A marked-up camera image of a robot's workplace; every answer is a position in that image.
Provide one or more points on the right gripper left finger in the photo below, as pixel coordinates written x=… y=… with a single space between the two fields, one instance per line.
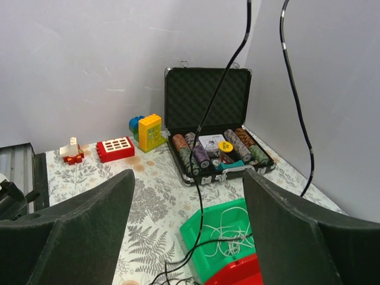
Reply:
x=77 y=241

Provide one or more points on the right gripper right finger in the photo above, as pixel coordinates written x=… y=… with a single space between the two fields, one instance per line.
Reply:
x=300 y=242

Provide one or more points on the red plastic bin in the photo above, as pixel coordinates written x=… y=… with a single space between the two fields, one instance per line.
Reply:
x=244 y=271

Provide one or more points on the green plastic bin left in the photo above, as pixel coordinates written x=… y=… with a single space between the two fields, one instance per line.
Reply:
x=225 y=236

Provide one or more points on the small white red toy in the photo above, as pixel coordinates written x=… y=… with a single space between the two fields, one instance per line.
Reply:
x=72 y=152

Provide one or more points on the red white toy brick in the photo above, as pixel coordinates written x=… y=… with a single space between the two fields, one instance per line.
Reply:
x=115 y=149

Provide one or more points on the black poker chip case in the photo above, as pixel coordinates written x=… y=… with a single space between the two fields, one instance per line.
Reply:
x=221 y=97

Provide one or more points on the yellow poker dealer chip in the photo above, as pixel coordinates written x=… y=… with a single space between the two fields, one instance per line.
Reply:
x=225 y=146

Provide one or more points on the green toy brick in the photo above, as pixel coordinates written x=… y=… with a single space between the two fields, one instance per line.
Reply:
x=136 y=134

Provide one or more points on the blue toy brick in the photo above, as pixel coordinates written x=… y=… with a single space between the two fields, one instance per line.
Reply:
x=133 y=123

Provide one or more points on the yellow toy brick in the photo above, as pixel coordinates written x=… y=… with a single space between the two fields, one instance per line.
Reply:
x=150 y=133

